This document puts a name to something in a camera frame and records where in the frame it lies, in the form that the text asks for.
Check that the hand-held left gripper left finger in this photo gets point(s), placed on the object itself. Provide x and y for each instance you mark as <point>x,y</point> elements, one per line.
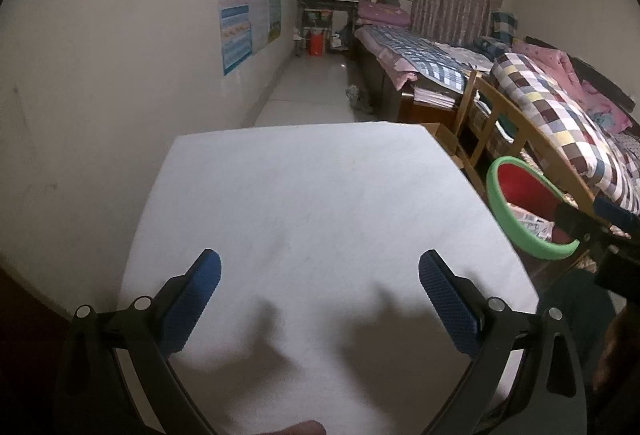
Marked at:
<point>192,300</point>

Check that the dark wooden desk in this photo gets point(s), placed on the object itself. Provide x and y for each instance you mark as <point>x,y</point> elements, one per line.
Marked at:
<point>325,2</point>

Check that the green wall poster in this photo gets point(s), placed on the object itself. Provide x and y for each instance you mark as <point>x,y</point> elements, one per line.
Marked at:
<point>275,5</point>

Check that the purple pillow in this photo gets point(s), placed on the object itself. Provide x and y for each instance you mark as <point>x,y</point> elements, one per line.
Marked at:
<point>382,12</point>

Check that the blue plaid bedspread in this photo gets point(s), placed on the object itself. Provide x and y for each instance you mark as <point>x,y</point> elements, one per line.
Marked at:
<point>415,47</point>

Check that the person's left hand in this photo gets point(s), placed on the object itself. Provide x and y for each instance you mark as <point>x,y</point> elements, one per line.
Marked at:
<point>300,429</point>

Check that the checkered quilt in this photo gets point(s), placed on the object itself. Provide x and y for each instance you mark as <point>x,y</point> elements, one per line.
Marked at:
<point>560,115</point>

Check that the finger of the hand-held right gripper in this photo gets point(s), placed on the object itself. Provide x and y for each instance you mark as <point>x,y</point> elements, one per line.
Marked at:
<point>617,212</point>
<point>570,220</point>

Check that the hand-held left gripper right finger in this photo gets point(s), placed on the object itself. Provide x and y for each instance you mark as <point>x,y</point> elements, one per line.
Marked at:
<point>447,300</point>

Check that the red bin with green rim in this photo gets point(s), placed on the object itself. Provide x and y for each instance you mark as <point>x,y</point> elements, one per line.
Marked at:
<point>520,180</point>

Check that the dark wooden bed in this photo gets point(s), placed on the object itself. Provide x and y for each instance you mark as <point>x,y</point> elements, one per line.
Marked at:
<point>390,100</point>

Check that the wooden chair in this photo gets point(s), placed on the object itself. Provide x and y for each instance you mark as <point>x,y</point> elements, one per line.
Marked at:
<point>525,130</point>

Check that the pale pink snack bag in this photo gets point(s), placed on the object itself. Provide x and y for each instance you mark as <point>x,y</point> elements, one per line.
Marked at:
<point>530,225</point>

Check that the pink bed sheet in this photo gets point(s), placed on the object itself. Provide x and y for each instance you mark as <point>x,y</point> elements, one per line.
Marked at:
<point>402,70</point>

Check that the small red bucket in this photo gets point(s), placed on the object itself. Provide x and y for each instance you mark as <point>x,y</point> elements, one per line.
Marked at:
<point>318,46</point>

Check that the pale chart wall poster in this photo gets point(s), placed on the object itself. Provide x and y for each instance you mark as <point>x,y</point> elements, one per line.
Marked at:
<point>260,5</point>

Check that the blue wall poster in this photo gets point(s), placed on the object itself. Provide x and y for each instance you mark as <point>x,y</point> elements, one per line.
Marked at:
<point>234,10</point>

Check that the blue plaid pillow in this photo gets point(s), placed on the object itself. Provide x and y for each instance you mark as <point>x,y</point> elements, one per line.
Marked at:
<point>504,25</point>

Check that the pink quilt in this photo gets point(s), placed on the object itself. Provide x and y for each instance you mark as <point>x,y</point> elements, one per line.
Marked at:
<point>550,57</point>

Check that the cardboard box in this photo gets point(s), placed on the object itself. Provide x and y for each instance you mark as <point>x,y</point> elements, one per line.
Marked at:
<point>440,130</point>

